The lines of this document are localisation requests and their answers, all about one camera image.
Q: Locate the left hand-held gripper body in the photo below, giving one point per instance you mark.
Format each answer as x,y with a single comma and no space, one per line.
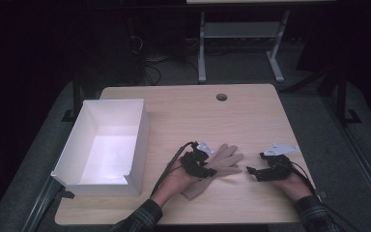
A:
193,162

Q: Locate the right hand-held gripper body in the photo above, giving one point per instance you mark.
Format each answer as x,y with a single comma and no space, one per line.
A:
280,167

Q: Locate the white metal table frame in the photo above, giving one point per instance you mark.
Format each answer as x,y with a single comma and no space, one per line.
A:
241,30

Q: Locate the aluminium frame rail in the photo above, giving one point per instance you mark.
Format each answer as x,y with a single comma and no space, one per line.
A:
364,167
40,208

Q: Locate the person's right hand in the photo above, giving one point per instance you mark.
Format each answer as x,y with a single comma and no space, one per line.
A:
294,187

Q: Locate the black metal stand post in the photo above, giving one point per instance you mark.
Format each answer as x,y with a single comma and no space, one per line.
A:
76,96
343,96

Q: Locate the white cardboard box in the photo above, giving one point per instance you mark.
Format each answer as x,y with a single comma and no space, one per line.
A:
109,154

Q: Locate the person's left hand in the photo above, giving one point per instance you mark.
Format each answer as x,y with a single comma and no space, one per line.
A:
174,185

